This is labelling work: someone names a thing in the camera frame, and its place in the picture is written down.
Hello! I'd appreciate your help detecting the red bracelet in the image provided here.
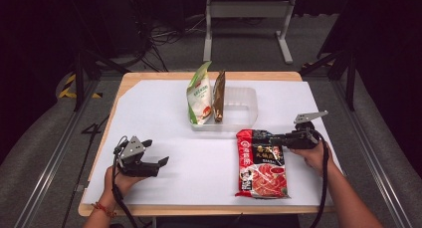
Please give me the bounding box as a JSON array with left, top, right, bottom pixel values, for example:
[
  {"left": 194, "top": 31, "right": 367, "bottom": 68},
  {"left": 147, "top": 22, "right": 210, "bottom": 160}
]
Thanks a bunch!
[{"left": 92, "top": 201, "right": 118, "bottom": 219}]

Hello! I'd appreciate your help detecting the translucent plastic container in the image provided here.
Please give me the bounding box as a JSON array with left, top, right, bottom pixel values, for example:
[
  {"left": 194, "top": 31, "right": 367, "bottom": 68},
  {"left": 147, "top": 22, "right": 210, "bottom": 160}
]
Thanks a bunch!
[{"left": 190, "top": 86, "right": 260, "bottom": 133}]

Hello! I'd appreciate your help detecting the green and white pouch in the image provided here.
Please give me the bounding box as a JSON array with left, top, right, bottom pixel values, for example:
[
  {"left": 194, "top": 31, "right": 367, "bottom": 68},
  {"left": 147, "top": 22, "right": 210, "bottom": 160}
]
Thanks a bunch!
[{"left": 185, "top": 61, "right": 214, "bottom": 125}]

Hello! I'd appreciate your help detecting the red and black soup-base packet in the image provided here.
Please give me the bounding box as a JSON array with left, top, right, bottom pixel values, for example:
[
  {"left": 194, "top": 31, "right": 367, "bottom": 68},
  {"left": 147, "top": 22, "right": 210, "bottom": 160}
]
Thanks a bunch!
[{"left": 234, "top": 128, "right": 291, "bottom": 200}]

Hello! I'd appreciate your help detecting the yellow and black floor tape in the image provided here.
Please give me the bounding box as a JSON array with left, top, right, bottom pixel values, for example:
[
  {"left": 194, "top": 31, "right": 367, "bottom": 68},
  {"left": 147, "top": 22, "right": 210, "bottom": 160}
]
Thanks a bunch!
[{"left": 58, "top": 73, "right": 104, "bottom": 100}]

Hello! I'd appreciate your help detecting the white metal frame stand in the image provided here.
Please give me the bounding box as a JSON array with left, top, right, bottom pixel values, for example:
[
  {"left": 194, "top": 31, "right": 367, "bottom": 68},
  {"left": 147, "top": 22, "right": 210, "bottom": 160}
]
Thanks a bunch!
[{"left": 202, "top": 0, "right": 298, "bottom": 65}]

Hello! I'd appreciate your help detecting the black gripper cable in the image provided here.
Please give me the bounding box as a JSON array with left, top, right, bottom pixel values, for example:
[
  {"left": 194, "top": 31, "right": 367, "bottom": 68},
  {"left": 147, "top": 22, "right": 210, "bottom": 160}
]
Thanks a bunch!
[
  {"left": 111, "top": 135, "right": 139, "bottom": 228},
  {"left": 309, "top": 129, "right": 330, "bottom": 228}
]

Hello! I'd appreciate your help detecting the black tripod stand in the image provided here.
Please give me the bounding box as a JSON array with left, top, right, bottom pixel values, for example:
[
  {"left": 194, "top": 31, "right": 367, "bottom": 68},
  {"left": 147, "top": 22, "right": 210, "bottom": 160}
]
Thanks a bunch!
[
  {"left": 70, "top": 48, "right": 131, "bottom": 112},
  {"left": 299, "top": 48, "right": 358, "bottom": 112}
]

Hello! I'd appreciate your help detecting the white paper sheet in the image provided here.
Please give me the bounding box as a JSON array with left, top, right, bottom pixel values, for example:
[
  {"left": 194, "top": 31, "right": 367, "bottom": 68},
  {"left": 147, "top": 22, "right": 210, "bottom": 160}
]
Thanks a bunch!
[{"left": 82, "top": 79, "right": 343, "bottom": 208}]

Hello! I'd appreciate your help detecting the gold-brown foil packet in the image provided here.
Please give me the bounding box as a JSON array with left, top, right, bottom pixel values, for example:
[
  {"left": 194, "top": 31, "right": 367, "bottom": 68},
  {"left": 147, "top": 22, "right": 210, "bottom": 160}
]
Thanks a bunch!
[{"left": 212, "top": 70, "right": 227, "bottom": 123}]

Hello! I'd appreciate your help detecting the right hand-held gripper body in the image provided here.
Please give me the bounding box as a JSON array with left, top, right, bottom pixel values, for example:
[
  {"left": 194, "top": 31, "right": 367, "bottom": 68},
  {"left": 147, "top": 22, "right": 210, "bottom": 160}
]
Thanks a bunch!
[{"left": 285, "top": 111, "right": 329, "bottom": 150}]

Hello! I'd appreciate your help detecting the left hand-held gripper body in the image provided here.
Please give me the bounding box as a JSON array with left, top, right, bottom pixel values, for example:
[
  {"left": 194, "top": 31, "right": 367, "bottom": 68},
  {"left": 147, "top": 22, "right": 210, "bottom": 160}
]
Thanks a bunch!
[{"left": 113, "top": 135, "right": 160, "bottom": 178}]

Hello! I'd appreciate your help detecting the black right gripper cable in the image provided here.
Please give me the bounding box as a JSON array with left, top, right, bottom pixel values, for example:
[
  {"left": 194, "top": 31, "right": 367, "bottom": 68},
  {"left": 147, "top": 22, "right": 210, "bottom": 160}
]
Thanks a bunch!
[{"left": 309, "top": 129, "right": 330, "bottom": 228}]

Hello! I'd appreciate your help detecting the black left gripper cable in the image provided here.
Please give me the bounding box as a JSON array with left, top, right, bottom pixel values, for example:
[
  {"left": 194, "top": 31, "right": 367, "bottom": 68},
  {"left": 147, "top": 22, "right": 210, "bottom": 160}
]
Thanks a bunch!
[{"left": 111, "top": 135, "right": 139, "bottom": 228}]

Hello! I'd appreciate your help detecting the aluminium rail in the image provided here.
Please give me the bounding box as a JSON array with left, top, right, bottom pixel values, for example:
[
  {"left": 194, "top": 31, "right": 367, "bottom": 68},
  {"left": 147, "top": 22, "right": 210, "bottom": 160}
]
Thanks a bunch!
[
  {"left": 14, "top": 78, "right": 102, "bottom": 228},
  {"left": 330, "top": 78, "right": 415, "bottom": 228}
]

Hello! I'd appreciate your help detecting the person's right hand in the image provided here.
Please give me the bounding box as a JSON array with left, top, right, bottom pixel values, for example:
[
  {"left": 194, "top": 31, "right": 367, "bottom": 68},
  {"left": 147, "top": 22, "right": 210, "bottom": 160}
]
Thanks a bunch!
[{"left": 290, "top": 139, "right": 330, "bottom": 176}]

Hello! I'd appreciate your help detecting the bundle of black floor cables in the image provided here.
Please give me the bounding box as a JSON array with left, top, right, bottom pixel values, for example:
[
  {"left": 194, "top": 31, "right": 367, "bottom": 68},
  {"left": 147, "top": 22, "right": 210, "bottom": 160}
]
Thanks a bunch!
[{"left": 130, "top": 0, "right": 207, "bottom": 73}]

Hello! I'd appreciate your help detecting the person's left hand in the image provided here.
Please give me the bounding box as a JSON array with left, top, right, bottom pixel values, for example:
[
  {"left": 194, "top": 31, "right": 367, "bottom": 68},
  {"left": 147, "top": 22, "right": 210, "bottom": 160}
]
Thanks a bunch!
[{"left": 103, "top": 165, "right": 146, "bottom": 203}]

